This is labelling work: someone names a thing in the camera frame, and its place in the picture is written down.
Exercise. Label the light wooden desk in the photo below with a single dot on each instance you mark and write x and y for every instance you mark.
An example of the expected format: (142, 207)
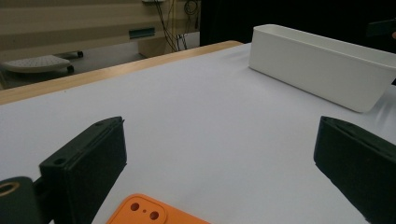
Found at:
(77, 21)

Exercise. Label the black curtain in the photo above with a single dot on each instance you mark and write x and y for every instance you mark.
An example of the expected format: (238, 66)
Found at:
(280, 15)

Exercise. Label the orange phone case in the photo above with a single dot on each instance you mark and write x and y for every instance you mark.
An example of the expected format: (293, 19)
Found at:
(174, 217)

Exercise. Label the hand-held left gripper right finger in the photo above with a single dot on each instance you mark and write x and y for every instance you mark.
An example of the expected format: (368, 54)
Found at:
(358, 168)

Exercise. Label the white table mat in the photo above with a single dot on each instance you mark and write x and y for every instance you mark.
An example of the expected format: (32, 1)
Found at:
(202, 124)

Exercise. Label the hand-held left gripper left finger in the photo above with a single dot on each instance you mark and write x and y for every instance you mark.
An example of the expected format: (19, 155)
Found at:
(84, 168)

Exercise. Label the white rectangular plastic box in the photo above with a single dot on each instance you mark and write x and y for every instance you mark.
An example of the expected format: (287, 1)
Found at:
(311, 68)

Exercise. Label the wooden table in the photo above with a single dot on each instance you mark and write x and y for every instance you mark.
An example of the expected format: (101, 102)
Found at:
(93, 76)

